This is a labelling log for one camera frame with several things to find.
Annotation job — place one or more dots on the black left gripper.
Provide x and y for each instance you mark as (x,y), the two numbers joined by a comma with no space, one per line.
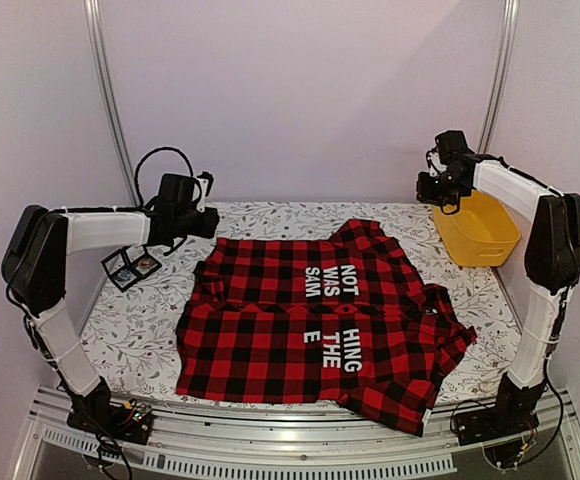
(212,225)

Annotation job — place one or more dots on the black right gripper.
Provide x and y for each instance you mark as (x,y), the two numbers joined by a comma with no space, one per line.
(424,195)

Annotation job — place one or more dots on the red black plaid shirt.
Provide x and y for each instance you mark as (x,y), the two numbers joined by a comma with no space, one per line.
(346,319)

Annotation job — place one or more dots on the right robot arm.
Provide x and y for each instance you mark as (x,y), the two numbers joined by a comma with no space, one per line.
(551,258)

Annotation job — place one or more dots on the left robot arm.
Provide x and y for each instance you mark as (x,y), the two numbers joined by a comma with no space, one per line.
(34,268)

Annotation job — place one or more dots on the black display case with blue brooch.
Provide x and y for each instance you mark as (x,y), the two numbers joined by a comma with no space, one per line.
(119,271)

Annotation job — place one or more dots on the yellow plastic basket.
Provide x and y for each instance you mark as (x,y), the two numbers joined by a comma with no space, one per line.
(480,234)

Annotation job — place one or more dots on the floral patterned table mat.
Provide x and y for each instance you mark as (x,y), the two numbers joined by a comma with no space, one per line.
(130,336)

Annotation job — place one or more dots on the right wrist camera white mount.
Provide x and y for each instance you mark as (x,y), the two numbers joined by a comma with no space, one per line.
(435,168)

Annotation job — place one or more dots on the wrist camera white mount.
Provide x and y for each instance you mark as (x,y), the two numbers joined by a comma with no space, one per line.
(435,168)
(205,182)

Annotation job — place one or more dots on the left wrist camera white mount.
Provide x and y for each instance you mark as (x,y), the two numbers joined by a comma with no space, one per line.
(205,182)

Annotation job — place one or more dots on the left aluminium frame post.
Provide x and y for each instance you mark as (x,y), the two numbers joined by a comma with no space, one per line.
(96,35)

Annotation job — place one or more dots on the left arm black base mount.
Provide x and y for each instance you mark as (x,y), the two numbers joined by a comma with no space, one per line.
(112,417)

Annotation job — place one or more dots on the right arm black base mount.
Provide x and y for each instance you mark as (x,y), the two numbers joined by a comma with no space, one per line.
(495,422)

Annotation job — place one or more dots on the aluminium front rail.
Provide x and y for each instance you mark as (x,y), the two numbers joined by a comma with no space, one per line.
(199,439)

